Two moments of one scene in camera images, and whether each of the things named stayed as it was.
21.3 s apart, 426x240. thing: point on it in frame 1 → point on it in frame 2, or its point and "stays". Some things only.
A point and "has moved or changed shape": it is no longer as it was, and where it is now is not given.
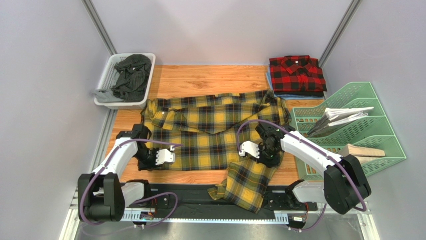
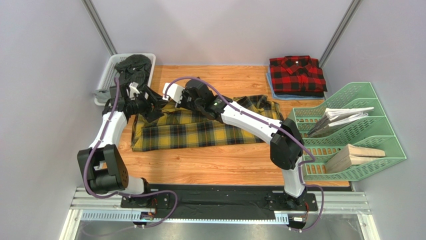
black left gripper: x=151 y=166 → x=153 y=99
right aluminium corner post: x=354 y=5 stays
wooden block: x=361 y=153 stays
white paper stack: x=333 y=116 stays
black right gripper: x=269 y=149 → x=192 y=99
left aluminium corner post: x=99 y=26 stays
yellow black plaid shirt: x=241 y=133 has moved or changed shape
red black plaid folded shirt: x=293 y=73 stays
